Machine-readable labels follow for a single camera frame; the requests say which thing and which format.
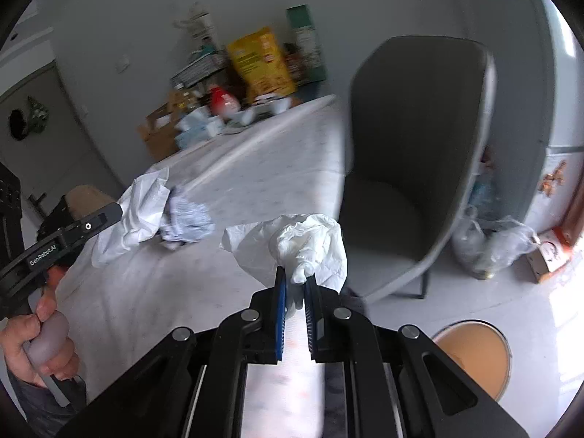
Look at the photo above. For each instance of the grey door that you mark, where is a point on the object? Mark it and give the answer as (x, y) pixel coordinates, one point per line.
(59, 146)

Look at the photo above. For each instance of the white packet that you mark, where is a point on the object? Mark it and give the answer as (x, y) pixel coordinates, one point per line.
(198, 23)

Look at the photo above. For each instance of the blue tissue packs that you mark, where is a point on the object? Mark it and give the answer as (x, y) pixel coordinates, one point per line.
(198, 127)

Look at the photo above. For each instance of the grey striped box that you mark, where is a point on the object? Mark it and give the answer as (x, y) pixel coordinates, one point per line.
(200, 69)

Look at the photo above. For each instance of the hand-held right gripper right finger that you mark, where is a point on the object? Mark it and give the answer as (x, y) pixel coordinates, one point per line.
(312, 324)

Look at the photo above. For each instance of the yellow snack bag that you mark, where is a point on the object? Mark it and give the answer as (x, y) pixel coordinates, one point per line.
(260, 61)

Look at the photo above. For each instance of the fridge magnets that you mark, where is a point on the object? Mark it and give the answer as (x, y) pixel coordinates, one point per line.
(554, 178)

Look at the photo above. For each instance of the brown jar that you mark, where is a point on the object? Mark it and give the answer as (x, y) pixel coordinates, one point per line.
(292, 66)

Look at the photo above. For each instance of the white orange cardboard box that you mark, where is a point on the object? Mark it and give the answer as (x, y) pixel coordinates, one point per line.
(552, 255)

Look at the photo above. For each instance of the person's left forearm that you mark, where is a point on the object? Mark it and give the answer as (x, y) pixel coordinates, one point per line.
(32, 404)

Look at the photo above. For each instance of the tall green box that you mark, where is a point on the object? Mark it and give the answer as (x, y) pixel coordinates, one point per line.
(308, 41)

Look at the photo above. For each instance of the blue white crumpled cloth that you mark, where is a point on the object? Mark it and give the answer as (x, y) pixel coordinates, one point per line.
(187, 219)

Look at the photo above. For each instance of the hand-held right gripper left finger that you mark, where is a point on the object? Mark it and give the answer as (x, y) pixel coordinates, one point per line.
(280, 319)

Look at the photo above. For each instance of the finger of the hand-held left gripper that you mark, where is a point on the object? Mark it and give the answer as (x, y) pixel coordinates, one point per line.
(93, 222)

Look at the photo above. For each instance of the small brown cardboard box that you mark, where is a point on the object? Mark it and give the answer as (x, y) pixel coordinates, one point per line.
(89, 198)

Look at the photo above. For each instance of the white refrigerator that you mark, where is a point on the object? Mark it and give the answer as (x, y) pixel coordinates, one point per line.
(554, 77)

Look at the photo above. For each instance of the person's left hand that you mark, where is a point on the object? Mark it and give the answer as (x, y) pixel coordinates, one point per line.
(16, 342)

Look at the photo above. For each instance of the plastic bag with bottles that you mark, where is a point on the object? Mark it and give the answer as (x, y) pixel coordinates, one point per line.
(483, 182)

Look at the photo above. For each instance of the grey chair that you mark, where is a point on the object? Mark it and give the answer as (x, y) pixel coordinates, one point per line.
(410, 146)

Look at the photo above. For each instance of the clear plastic bag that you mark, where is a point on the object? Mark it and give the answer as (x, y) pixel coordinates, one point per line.
(497, 246)

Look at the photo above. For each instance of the round beige trash bin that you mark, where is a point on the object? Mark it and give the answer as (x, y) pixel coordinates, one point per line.
(474, 351)

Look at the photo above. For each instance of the red cap bottle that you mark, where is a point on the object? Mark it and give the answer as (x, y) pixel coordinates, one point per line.
(223, 100)

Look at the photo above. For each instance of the white paper sheet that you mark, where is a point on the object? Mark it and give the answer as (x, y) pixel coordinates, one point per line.
(137, 210)

